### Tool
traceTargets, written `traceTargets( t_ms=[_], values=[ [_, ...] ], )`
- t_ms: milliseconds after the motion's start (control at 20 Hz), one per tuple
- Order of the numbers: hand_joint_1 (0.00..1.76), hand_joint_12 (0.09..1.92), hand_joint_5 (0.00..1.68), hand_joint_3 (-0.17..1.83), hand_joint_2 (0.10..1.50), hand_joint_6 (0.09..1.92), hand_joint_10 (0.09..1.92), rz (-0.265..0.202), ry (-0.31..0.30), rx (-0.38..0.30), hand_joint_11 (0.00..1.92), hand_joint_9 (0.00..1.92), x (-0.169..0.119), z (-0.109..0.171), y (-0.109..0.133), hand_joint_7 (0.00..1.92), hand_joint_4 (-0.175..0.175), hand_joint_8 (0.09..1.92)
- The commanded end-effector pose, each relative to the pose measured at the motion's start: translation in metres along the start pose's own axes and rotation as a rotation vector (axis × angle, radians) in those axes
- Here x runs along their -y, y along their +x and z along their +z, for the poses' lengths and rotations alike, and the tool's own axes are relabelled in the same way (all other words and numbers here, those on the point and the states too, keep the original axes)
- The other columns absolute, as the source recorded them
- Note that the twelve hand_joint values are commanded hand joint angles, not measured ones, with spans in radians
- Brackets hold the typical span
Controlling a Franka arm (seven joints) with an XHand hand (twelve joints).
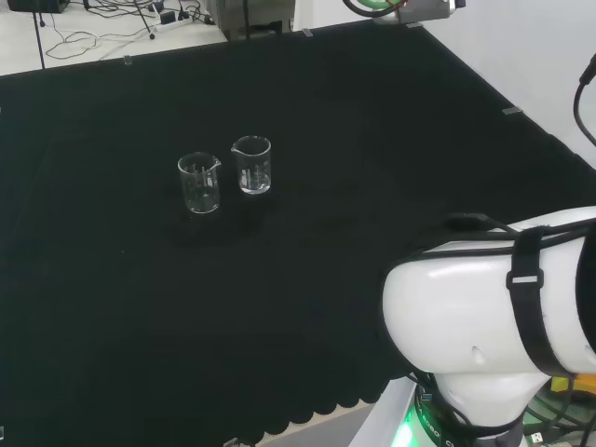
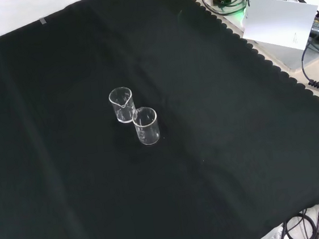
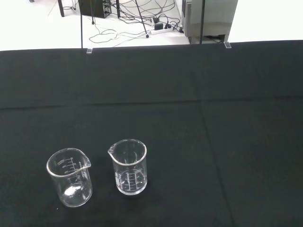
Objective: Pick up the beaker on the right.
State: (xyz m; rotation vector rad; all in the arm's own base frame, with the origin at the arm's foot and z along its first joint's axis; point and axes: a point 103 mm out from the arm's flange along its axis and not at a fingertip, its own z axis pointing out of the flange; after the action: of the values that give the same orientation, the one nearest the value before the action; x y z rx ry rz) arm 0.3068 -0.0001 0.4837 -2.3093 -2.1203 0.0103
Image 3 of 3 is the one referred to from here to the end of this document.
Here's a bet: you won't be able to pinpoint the black bench cloth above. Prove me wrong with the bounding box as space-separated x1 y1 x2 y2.
0 39 303 227

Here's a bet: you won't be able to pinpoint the white power strip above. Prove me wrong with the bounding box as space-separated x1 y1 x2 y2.
149 27 173 36

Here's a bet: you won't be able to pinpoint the black slanted tripod leg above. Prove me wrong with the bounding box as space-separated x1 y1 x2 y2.
135 0 151 39

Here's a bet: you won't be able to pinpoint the thin black upright pole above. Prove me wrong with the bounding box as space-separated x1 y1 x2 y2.
199 0 205 45
80 0 84 48

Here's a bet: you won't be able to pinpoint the grey metal cabinet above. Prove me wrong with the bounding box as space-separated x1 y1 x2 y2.
182 0 239 44

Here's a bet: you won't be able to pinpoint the black computer case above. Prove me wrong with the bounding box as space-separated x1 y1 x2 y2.
78 0 112 19

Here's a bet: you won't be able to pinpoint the grey floor cable loop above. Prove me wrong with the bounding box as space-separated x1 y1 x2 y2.
89 27 153 48

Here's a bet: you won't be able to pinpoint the black floor cable tangle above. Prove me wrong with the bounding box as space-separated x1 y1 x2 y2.
110 0 178 26

